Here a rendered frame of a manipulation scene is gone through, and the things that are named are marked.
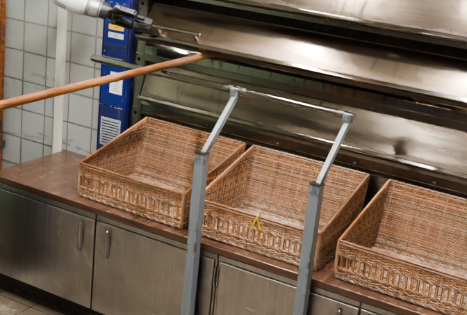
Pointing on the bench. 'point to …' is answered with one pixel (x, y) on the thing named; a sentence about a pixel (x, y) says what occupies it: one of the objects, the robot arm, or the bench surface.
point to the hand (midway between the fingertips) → (143, 23)
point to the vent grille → (108, 129)
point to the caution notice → (116, 87)
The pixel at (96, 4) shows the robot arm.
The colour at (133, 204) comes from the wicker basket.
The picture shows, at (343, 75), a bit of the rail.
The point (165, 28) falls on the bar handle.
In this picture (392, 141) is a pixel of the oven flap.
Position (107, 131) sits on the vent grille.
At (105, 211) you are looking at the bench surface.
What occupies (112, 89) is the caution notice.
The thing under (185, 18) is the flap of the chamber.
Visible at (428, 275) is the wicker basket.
